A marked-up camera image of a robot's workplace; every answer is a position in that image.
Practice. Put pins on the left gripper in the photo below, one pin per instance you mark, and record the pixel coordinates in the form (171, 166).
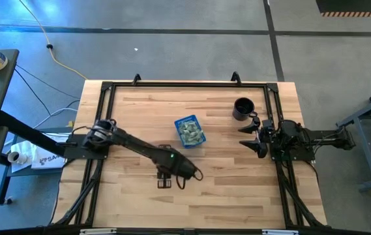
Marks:
(178, 166)

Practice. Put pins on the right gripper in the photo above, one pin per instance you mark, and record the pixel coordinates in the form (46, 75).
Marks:
(270, 140)

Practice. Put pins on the blue plastic basket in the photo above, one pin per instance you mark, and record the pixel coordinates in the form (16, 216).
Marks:
(178, 121)

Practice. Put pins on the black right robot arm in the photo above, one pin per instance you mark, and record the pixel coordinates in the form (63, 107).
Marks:
(322, 137)

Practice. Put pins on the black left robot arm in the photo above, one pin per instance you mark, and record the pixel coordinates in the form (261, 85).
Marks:
(133, 143)

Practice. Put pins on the grey metal stand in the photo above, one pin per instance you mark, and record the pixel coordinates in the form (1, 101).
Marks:
(364, 153)

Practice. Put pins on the white printed bag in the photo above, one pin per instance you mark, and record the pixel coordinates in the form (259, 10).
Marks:
(46, 160)

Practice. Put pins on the black diagonal bar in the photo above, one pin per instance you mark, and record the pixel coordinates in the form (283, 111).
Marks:
(25, 132)

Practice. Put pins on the white tape roll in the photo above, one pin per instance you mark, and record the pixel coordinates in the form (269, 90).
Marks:
(17, 157)

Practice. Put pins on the hazard-striped black mat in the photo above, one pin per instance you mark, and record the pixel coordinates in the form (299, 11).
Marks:
(351, 6)

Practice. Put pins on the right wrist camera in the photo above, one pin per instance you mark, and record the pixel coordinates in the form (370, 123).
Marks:
(268, 125)

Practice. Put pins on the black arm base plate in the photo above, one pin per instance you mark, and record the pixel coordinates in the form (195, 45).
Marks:
(74, 151)
(289, 157)

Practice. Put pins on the white strip bracket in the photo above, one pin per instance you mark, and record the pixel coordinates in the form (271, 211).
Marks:
(279, 232)
(97, 231)

